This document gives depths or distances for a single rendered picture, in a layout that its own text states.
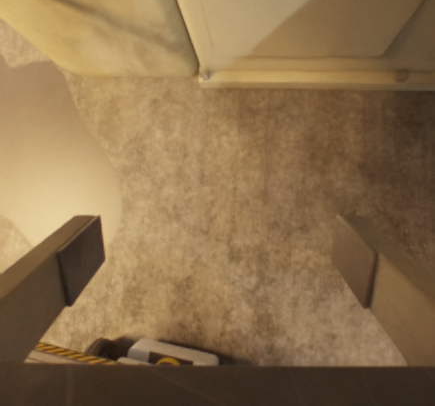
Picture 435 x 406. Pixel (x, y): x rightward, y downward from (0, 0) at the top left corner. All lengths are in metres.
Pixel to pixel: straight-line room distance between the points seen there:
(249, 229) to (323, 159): 0.34
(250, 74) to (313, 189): 0.44
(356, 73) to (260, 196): 0.51
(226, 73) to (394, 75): 0.55
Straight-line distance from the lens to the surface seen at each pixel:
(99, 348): 1.09
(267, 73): 1.13
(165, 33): 0.99
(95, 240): 0.16
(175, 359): 1.01
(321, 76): 1.14
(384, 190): 1.13
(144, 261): 1.12
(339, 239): 0.16
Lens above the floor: 1.05
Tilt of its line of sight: 79 degrees down
